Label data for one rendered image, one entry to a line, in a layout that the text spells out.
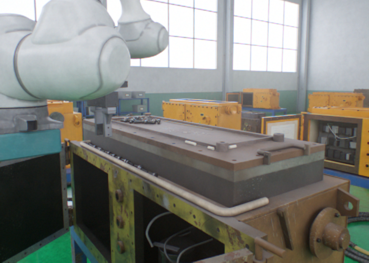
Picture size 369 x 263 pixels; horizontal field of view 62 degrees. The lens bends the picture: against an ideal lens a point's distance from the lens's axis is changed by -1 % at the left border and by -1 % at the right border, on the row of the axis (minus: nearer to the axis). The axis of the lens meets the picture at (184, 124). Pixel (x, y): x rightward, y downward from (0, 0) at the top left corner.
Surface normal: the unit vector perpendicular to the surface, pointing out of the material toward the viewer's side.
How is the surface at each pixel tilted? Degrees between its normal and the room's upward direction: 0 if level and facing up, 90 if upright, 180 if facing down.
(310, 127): 90
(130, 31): 102
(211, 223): 90
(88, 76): 115
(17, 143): 90
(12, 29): 84
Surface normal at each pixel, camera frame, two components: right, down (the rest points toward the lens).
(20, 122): -0.64, 0.11
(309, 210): 0.58, 0.11
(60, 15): -0.17, -0.13
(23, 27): 0.74, -0.02
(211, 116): -0.79, 0.08
